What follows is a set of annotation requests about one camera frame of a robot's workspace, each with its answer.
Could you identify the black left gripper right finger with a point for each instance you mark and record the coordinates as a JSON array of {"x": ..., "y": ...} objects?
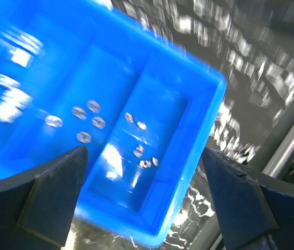
[{"x": 254, "y": 210}]

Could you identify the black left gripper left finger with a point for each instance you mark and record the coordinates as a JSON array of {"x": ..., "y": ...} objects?
[{"x": 37, "y": 205}]

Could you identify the small hex nut six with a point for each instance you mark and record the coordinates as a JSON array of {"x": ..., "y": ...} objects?
[{"x": 83, "y": 137}]

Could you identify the small hex nut one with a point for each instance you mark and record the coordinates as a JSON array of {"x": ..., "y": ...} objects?
[{"x": 53, "y": 121}]

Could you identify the silver T-nut four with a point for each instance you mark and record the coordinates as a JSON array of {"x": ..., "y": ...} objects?
[{"x": 11, "y": 108}]

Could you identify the small hex nut two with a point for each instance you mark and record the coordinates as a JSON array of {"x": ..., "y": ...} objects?
[{"x": 79, "y": 112}]

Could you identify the small flanged nut ten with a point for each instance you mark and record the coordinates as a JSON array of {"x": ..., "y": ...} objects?
[{"x": 155, "y": 161}]

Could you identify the small hex nut five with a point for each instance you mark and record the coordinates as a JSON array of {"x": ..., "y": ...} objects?
[{"x": 98, "y": 122}]

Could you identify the small flanged nut nine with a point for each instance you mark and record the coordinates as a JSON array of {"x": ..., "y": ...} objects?
[{"x": 145, "y": 163}]

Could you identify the small flanged nut eight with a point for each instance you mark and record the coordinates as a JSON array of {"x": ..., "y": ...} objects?
[{"x": 138, "y": 152}]

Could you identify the small hex nut four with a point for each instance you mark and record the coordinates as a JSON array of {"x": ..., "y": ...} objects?
[{"x": 93, "y": 106}]

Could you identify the silver T-nut five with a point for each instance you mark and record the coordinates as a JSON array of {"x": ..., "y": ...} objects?
[{"x": 8, "y": 82}]

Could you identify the small hex nut three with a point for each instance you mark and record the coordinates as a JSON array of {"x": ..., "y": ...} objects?
[{"x": 128, "y": 117}]

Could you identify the small flanged nut seven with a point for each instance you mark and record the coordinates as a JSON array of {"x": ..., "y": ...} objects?
[{"x": 141, "y": 125}]

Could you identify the silver T-nut one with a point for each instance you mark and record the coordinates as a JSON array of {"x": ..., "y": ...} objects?
[{"x": 20, "y": 57}]

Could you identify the blue plastic divided bin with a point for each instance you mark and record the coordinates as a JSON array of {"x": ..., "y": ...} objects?
[{"x": 83, "y": 51}]

